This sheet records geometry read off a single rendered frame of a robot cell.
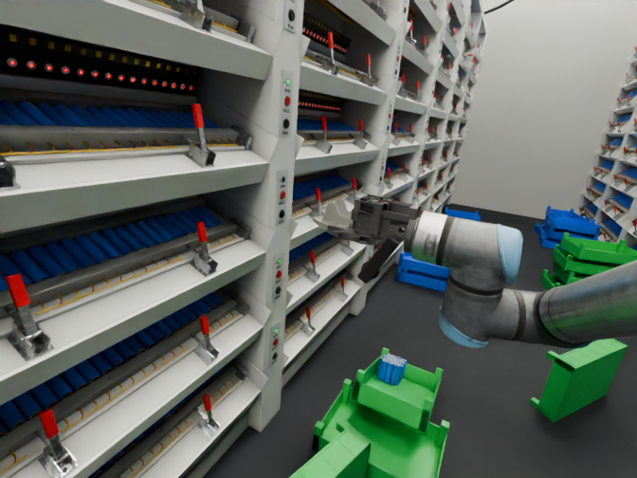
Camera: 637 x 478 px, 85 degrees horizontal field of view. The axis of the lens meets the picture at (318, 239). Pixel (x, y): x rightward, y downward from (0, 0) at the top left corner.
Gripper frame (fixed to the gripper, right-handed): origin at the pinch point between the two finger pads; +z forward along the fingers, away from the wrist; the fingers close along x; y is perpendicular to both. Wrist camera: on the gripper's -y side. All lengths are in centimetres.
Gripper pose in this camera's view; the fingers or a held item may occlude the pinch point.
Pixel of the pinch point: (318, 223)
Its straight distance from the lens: 72.1
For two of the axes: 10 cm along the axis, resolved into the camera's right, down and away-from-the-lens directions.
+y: 0.8, -9.4, -3.3
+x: -4.7, 2.6, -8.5
